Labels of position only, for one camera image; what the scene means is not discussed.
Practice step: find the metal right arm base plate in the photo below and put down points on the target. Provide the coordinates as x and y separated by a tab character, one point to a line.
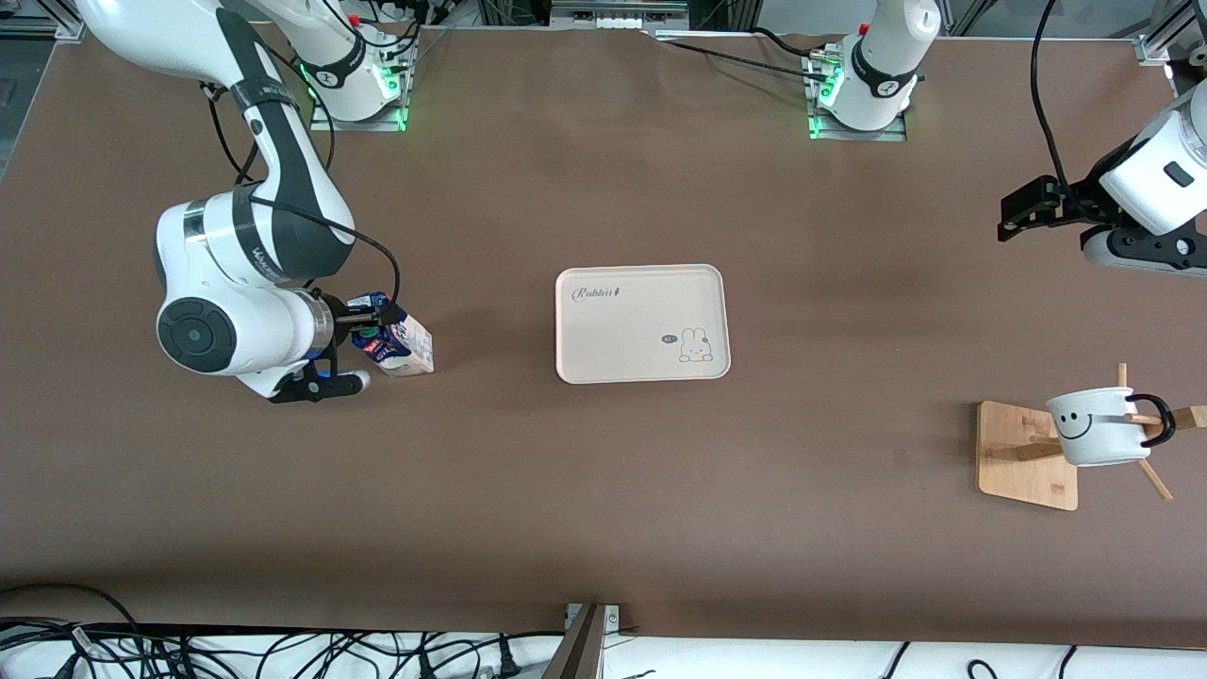
401	94

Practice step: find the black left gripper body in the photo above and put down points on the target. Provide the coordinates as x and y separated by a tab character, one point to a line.
1068	199

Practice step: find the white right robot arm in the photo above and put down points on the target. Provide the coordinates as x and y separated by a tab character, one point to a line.
245	236

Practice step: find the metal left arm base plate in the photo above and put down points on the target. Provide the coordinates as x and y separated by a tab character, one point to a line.
901	132

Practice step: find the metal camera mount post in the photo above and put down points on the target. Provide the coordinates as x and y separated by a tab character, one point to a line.
585	646

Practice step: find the cream rabbit print tray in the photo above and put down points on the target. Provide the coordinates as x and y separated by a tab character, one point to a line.
632	330

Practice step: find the blue white milk carton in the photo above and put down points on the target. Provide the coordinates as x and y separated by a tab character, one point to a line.
410	349

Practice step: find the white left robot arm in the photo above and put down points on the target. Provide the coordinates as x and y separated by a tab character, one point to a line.
886	57

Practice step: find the aluminium corner frame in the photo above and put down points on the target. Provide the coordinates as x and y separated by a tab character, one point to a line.
1169	33
38	14

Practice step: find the wooden mug stand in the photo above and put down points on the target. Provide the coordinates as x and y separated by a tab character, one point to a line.
1023	471

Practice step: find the aluminium rack frame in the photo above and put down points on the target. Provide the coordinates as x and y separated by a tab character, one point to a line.
618	11

